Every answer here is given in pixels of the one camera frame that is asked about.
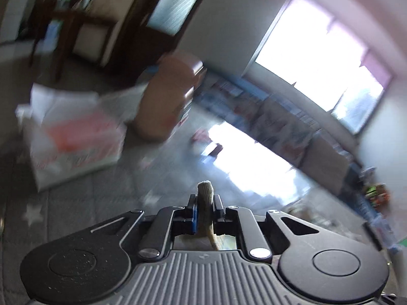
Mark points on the small dark thing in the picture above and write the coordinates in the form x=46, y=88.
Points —
x=213, y=150

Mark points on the colourful toy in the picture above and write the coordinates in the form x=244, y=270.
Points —
x=376, y=195

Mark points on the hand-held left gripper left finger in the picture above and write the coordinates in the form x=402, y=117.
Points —
x=195, y=220

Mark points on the dark wooden door frosted glass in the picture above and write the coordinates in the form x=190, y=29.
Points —
x=168, y=3

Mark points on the dark wooden chair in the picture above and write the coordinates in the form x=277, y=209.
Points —
x=68, y=22

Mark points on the beige knitted garment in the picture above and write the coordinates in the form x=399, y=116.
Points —
x=205, y=197

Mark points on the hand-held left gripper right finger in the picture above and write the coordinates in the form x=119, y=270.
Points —
x=218, y=210

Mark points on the white cardboard box red print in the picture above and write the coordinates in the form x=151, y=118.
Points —
x=73, y=139

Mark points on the brown cardboard box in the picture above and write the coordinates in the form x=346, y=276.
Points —
x=162, y=101

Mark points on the low shelf of books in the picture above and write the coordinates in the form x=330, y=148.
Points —
x=286, y=124

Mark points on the bright window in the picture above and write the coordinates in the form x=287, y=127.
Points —
x=314, y=60

